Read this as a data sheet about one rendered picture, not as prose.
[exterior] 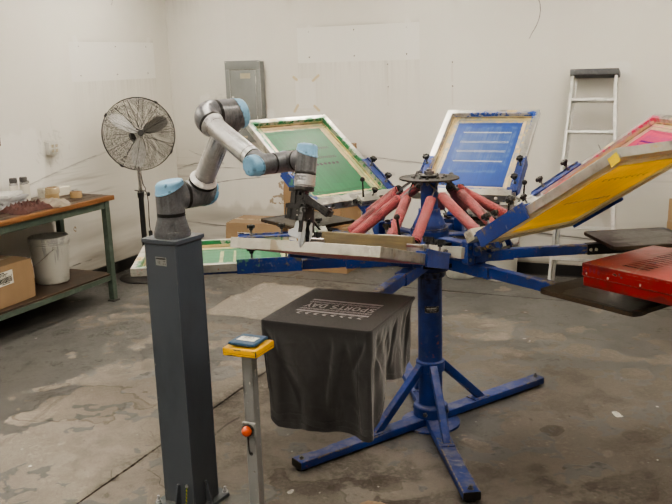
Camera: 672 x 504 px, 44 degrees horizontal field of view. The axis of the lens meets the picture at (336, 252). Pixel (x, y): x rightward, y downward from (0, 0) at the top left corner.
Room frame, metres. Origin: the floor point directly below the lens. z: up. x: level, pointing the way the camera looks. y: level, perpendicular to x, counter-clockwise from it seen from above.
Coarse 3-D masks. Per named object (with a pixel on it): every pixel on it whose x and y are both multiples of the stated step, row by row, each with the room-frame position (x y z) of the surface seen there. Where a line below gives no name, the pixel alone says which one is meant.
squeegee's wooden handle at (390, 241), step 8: (328, 232) 3.47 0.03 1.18; (336, 232) 3.46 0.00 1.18; (344, 232) 3.45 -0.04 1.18; (328, 240) 3.46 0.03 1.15; (336, 240) 3.44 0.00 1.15; (344, 240) 3.43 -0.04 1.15; (352, 240) 3.42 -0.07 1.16; (360, 240) 3.40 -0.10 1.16; (368, 240) 3.39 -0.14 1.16; (376, 240) 3.37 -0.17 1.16; (384, 240) 3.36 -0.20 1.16; (392, 240) 3.34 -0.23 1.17; (400, 240) 3.33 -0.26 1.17; (408, 240) 3.32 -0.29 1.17; (400, 248) 3.32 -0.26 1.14
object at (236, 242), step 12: (240, 240) 2.97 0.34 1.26; (252, 240) 2.95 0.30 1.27; (264, 240) 2.93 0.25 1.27; (276, 240) 2.91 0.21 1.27; (276, 252) 3.29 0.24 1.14; (312, 252) 2.84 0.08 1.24; (324, 252) 2.83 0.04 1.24; (336, 252) 2.81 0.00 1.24; (348, 252) 2.79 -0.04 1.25; (360, 252) 2.77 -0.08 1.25; (372, 252) 2.75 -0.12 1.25; (384, 252) 2.77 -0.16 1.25; (396, 252) 2.88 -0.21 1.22; (408, 252) 2.99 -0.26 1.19
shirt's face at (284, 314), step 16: (320, 288) 3.43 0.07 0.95; (288, 304) 3.20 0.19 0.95; (304, 304) 3.20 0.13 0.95; (384, 304) 3.16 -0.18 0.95; (400, 304) 3.16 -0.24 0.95; (272, 320) 3.00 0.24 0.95; (288, 320) 2.99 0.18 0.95; (304, 320) 2.99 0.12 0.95; (320, 320) 2.98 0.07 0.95; (336, 320) 2.97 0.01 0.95; (352, 320) 2.97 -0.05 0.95; (368, 320) 2.96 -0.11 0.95
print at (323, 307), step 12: (312, 300) 3.25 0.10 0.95; (324, 300) 3.25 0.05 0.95; (336, 300) 3.24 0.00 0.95; (300, 312) 3.09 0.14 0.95; (312, 312) 3.08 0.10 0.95; (324, 312) 3.08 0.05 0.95; (336, 312) 3.07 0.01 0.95; (348, 312) 3.07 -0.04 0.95; (360, 312) 3.06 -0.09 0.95; (372, 312) 3.06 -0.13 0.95
